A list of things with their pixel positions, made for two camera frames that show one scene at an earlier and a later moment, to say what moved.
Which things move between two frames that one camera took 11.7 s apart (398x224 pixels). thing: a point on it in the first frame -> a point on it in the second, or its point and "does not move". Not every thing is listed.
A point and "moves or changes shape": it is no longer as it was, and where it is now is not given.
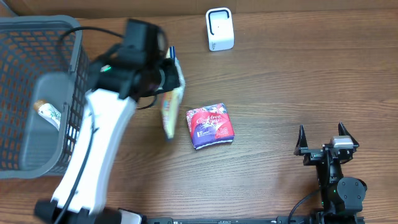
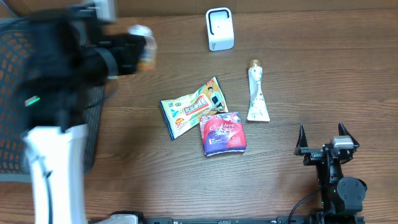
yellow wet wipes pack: (171, 102) -> (183, 112)
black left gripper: (173, 77) -> (127, 60)
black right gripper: (312, 154) does not move
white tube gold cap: (47, 111) moves or changes shape
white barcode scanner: (219, 28) does not move
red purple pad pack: (209, 126) -> (222, 133)
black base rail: (286, 219) does not move
